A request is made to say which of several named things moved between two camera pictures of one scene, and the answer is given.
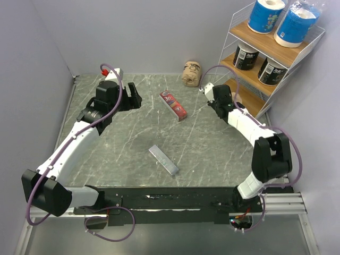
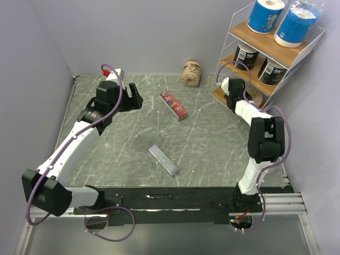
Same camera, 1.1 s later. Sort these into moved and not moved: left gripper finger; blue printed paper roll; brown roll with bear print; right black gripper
Moved: right black gripper
Not moved: left gripper finger; brown roll with bear print; blue printed paper roll
